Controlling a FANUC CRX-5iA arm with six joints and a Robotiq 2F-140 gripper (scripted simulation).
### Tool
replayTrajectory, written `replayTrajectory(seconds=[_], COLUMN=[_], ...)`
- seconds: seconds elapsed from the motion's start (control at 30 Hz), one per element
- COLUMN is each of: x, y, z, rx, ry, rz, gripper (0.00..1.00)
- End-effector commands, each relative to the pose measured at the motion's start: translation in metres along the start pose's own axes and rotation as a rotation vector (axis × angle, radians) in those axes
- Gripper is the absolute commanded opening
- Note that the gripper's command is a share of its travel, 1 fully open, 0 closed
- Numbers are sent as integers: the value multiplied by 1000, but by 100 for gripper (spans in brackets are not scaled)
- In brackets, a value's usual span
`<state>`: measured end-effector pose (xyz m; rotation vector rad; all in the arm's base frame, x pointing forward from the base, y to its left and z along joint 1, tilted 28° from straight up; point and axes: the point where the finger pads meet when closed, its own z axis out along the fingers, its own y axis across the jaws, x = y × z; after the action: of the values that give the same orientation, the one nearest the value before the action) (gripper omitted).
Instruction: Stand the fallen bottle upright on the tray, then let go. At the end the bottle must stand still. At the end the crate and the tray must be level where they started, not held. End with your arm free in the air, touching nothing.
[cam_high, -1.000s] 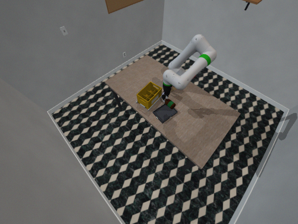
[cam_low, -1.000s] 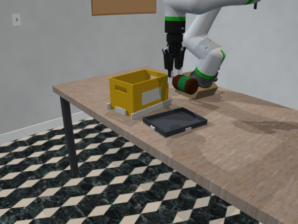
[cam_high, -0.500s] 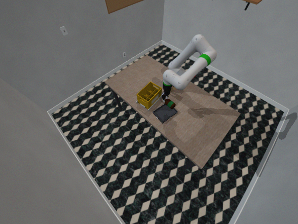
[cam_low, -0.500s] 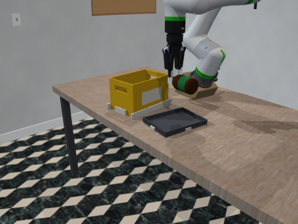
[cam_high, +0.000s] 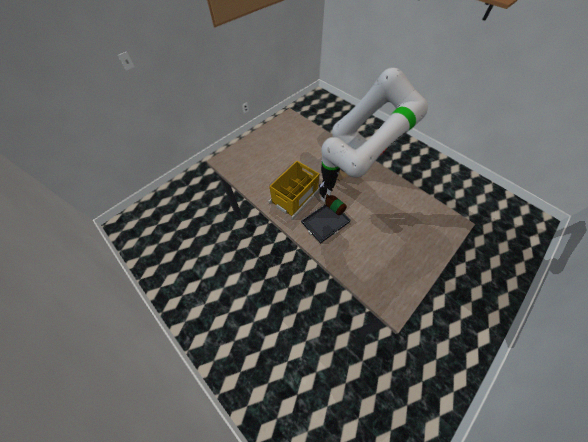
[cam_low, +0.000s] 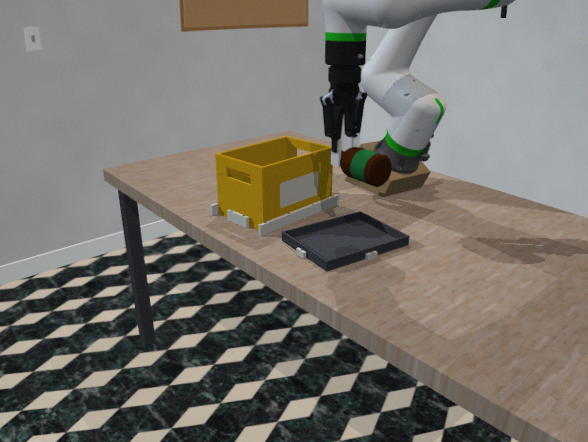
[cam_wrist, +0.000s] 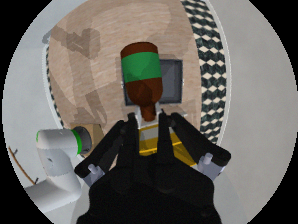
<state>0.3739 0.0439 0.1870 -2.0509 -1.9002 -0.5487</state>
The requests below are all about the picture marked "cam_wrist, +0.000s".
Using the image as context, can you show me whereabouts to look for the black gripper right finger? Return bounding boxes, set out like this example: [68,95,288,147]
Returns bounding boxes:
[155,102,231,194]

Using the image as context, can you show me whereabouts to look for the yellow crate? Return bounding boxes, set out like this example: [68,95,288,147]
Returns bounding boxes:
[139,124,196,166]

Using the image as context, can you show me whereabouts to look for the brown bottle with green label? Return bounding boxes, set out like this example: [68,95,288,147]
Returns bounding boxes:
[120,42,163,122]

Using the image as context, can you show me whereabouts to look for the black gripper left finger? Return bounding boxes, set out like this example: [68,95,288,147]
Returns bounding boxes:
[74,105,142,195]

